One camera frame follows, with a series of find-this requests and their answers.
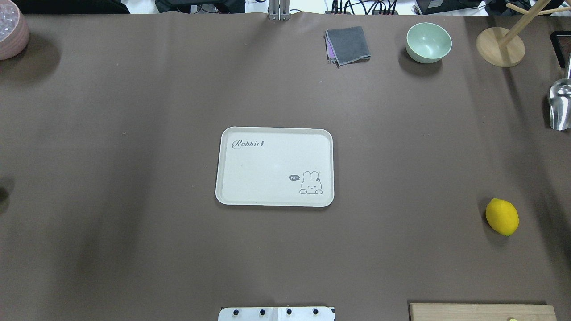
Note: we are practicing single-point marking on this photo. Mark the wooden mug tree stand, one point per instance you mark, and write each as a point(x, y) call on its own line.
point(503, 47)

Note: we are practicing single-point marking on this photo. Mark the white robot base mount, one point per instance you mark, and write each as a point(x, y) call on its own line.
point(283, 313)

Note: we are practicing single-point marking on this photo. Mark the pink bowl with ice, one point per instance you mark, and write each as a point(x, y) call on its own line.
point(14, 31)

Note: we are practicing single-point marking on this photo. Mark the black framed tray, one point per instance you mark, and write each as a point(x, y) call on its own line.
point(561, 42)

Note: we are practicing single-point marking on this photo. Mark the aluminium frame post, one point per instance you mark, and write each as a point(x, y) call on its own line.
point(279, 10)

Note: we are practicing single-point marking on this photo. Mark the mint green bowl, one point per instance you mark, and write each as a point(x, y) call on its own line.
point(427, 42)

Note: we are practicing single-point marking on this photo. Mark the grey folded cloth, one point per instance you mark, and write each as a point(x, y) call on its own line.
point(346, 46)

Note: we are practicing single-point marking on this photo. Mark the metal scoop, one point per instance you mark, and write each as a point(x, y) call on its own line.
point(560, 101)

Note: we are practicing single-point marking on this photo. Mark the wooden cutting board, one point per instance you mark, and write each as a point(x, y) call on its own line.
point(481, 312)

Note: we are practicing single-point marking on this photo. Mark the white rabbit tray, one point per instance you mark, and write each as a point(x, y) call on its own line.
point(261, 166)

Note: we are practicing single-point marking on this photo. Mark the yellow lemon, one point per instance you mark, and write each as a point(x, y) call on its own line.
point(502, 216)

